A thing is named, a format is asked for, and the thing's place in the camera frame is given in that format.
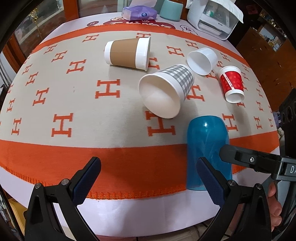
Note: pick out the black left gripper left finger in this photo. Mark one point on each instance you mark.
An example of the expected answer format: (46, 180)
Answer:
(42, 222)

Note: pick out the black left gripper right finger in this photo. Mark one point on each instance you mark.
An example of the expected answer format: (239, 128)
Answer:
(254, 222)

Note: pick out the blue translucent plastic cup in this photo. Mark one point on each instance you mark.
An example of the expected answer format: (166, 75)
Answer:
(206, 135)

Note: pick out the red patterned paper cup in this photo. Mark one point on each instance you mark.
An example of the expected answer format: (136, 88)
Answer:
(231, 83)

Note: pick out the white plastic cup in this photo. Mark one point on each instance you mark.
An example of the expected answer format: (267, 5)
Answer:
(202, 61)

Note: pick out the grey checkered paper cup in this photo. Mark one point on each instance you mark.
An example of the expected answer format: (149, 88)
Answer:
(164, 91)

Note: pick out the brown sleeve paper cup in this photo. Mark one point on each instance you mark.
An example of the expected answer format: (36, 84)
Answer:
(129, 53)

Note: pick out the person's hand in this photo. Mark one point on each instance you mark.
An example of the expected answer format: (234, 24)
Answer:
(274, 207)

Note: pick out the wooden shelf cabinet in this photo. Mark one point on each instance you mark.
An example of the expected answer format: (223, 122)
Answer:
(268, 51)

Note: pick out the orange beige H-pattern cloth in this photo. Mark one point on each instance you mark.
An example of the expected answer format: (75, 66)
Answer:
(104, 111)

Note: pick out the white countertop appliance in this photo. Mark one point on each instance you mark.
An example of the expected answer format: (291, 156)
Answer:
(212, 19)

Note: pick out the white cloth on appliance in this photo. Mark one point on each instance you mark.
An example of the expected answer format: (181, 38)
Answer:
(227, 4)

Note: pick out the light blue canister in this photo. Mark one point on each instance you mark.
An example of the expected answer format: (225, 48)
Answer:
(171, 10)

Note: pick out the purple tissue pack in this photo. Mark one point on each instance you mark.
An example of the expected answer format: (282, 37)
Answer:
(140, 10)

